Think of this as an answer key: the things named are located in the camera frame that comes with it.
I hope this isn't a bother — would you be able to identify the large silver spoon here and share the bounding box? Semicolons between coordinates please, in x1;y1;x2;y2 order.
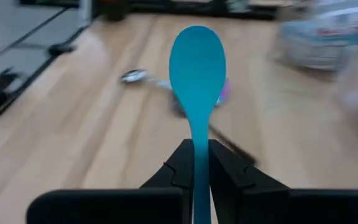
119;68;173;91

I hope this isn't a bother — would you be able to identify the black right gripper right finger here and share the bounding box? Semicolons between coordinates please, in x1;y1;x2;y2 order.
208;139;291;224

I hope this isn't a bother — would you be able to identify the teal plastic spoon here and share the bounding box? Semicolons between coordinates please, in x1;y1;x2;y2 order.
168;25;227;224

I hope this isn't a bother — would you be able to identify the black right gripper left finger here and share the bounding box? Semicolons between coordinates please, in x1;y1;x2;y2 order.
140;139;195;224

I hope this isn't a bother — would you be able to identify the iridescent purple spoon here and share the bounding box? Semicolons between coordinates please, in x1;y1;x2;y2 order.
214;77;232;108

